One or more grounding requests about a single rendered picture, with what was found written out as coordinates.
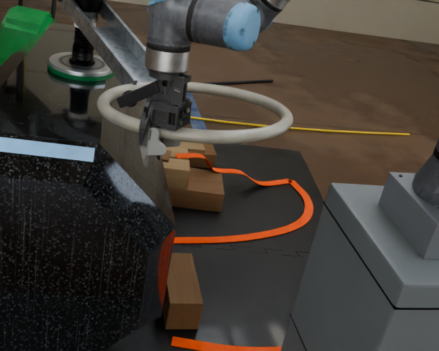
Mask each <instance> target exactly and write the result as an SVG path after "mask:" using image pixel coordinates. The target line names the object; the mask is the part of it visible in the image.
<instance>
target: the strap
mask: <svg viewBox="0 0 439 351"><path fill-rule="evenodd" d="M175 156H177V158H193V157H198V158H204V159H205V161H206V164H207V165H208V166H209V167H210V168H211V169H212V170H213V171H215V172H218V173H238V174H242V175H245V176H247V177H249V176H248V175H246V174H245V173H243V172H242V171H240V170H237V169H219V168H214V167H212V166H211V164H210V162H209V161H208V160H207V159H206V158H205V157H204V156H203V155H202V154H199V153H179V154H175ZM249 178H250V179H251V180H253V181H254V182H255V183H257V184H259V185H264V186H273V185H283V184H288V183H290V184H291V185H292V186H293V187H294V188H295V190H296V191H297V192H298V193H299V194H300V195H301V197H302V198H303V201H304V203H305V211H304V213H303V215H302V216H301V218H299V219H298V220H297V221H295V222H293V223H292V224H289V225H287V226H284V227H281V228H276V229H273V230H269V231H263V232H258V233H250V234H244V235H232V236H221V237H175V238H174V244H194V243H223V242H240V241H247V240H256V239H261V238H265V237H272V236H276V235H281V234H285V233H288V232H291V231H294V230H296V229H298V228H300V227H302V226H304V225H305V224H306V223H307V222H308V221H309V220H310V219H311V217H312V215H313V211H314V207H313V203H312V201H311V199H310V197H309V195H308V194H307V192H306V191H305V190H304V189H303V188H301V186H299V184H298V183H297V182H296V181H294V180H289V179H288V178H287V179H282V180H273V181H257V180H254V179H253V178H251V177H249ZM171 346H175V347H180V348H187V349H191V350H199V351H281V348H282V347H281V346H279V347H244V346H234V345H222V344H216V343H209V342H204V341H196V340H192V339H188V338H180V337H175V336H173V337H172V342H171Z"/></svg>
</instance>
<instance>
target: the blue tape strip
mask: <svg viewBox="0 0 439 351"><path fill-rule="evenodd" d="M0 152H6V153H18V154H25V155H37V156H43V157H55V158H61V159H73V160H80V161H86V162H93V158H94V152H95V148H89V147H82V146H71V145H65V144H58V143H47V142H40V141H29V140H23V139H11V138H5V137H0Z"/></svg>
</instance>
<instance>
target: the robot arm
mask: <svg viewBox="0 0 439 351"><path fill-rule="evenodd" d="M289 1H290V0H150V3H149V5H148V6H149V14H148V33H147V43H146V58H145V67H146V68H148V69H149V76H150V77H152V78H155V79H157V81H154V82H152V83H150V84H147V85H145V86H142V87H141V88H138V89H136V90H134V91H126V92H124V93H123V94H122V96H120V97H118V98H116V100H117V102H118V105H119V107H120V108H123V107H133V106H135V105H136V104H137V103H138V101H141V100H143V99H146V101H145V103H144V107H143V111H142V115H141V121H140V124H139V145H140V151H141V157H142V160H143V163H144V166H145V167H146V168H148V163H149V159H150V158H149V156H155V155H156V157H157V159H158V160H161V158H162V155H165V153H166V151H167V147H178V146H179V145H180V141H174V140H169V139H161V138H160V131H159V129H158V128H157V127H151V126H152V125H153V124H154V125H157V126H160V127H162V128H164V129H167V130H172V131H176V130H178V129H180V128H182V127H184V126H186V125H187V124H190V117H191V110H192V101H191V100H190V99H189V98H188V100H187V99H186V98H187V97H186V95H187V83H188V82H191V78H192V76H191V75H187V74H183V73H184V72H187V71H188V63H189V56H190V46H191V42H197V43H201V44H205V45H212V46H216V47H223V48H227V49H231V50H233V51H247V50H249V49H251V48H252V47H253V44H254V43H255V42H256V40H257V38H258V35H259V33H260V32H262V31H265V30H266V29H267V28H268V27H269V26H270V25H271V23H272V21H273V20H274V18H275V17H276V16H277V15H278V14H279V13H280V12H281V11H282V10H283V9H284V8H285V5H286V4H287V3H288V2H289ZM412 186H413V189H414V191H415V192H416V194H417V195H418V196H419V197H421V198H422V199H423V200H425V201H426V202H427V203H429V204H431V205H433V206H434V207H436V208H438V209H439V137H438V140H437V143H436V146H435V149H434V151H433V154H432V156H430V158H428V159H427V161H426V162H425V163H424V164H423V165H422V166H421V168H420V169H419V170H418V171H417V173H416V174H415V177H414V179H413V183H412Z"/></svg>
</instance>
